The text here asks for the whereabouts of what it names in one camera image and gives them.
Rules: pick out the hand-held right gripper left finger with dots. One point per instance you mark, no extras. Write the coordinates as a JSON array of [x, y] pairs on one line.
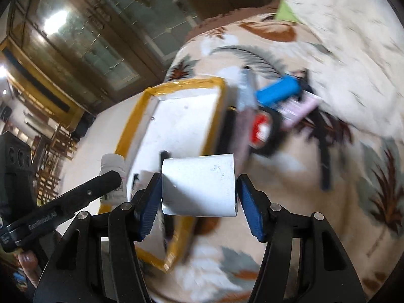
[[148, 210]]

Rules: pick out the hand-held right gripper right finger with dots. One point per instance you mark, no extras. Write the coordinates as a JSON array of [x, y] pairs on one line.
[[252, 211]]

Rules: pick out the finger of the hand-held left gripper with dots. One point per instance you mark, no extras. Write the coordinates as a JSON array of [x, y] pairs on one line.
[[82, 195]]

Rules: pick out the white pill bottle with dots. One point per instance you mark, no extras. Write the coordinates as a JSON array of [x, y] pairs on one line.
[[112, 164]]

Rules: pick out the long black pen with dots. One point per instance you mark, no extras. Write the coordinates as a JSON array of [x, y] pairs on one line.
[[325, 157]]

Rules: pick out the white tray with yellow edges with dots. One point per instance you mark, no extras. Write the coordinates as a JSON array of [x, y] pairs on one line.
[[180, 123]]

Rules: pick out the person's left hand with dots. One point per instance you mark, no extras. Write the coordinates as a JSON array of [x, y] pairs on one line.
[[28, 268]]

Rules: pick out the wooden chair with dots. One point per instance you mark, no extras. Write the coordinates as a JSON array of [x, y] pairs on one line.
[[60, 145]]

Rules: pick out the leaf-print blanket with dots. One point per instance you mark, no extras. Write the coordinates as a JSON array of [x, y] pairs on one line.
[[315, 214]]

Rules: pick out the rose gold tube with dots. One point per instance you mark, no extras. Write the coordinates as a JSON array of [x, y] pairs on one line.
[[243, 135]]

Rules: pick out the red and black round object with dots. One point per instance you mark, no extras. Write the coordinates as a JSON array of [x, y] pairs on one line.
[[263, 129]]

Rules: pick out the black pen with gold rings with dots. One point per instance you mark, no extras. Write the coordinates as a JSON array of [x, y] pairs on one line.
[[228, 129]]

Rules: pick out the silver marker pen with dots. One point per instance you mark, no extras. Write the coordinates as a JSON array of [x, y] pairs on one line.
[[246, 88]]

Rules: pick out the blue battery pack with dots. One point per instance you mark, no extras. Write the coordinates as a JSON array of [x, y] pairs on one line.
[[277, 90]]

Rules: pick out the wooden glass-door cabinet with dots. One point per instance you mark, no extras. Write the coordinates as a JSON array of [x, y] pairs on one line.
[[85, 38]]

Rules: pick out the white floral pillow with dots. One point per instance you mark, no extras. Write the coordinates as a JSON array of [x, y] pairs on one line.
[[347, 53]]

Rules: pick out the green cloth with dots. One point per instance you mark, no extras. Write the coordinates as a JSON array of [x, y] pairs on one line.
[[285, 12]]

